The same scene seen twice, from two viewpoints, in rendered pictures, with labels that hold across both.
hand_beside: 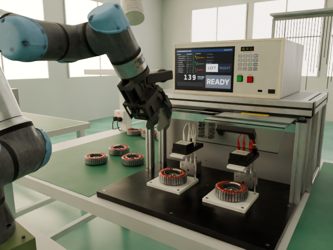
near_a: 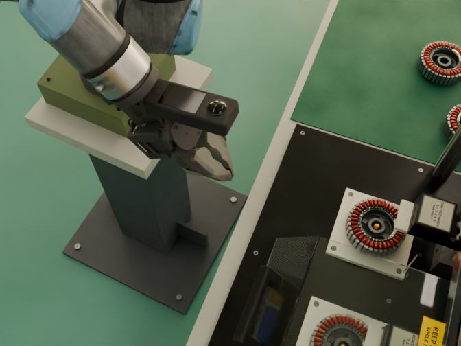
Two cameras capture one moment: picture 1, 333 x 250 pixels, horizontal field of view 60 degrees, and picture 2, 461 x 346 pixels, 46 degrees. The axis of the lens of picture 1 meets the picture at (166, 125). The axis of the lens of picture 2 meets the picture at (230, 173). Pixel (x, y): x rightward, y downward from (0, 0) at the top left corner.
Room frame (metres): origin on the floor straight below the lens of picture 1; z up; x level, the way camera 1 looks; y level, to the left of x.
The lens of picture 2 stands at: (0.71, -0.38, 1.75)
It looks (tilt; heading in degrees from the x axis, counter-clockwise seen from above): 60 degrees down; 77
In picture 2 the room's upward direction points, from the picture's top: straight up
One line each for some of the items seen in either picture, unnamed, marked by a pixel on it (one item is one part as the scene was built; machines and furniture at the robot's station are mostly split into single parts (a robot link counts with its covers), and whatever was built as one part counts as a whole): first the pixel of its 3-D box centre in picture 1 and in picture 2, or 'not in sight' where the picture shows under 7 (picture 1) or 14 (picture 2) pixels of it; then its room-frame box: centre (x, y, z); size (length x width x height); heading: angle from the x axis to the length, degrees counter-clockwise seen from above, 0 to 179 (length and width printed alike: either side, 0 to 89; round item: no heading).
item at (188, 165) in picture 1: (191, 166); (451, 253); (1.20, -0.11, 0.80); 0.07 x 0.05 x 0.06; 56
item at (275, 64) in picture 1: (240, 68); not in sight; (1.27, -0.32, 1.22); 0.44 x 0.39 x 0.20; 56
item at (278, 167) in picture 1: (228, 138); not in sight; (1.22, -0.27, 0.92); 0.66 x 0.01 x 0.30; 56
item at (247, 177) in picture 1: (245, 178); not in sight; (1.06, -0.31, 0.80); 0.07 x 0.05 x 0.06; 56
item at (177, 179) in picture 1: (173, 176); (375, 226); (1.08, -0.03, 0.80); 0.11 x 0.11 x 0.04
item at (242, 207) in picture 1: (231, 197); not in sight; (0.94, -0.23, 0.78); 0.15 x 0.15 x 0.01; 56
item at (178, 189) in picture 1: (173, 182); (372, 232); (1.08, -0.03, 0.78); 0.15 x 0.15 x 0.01; 56
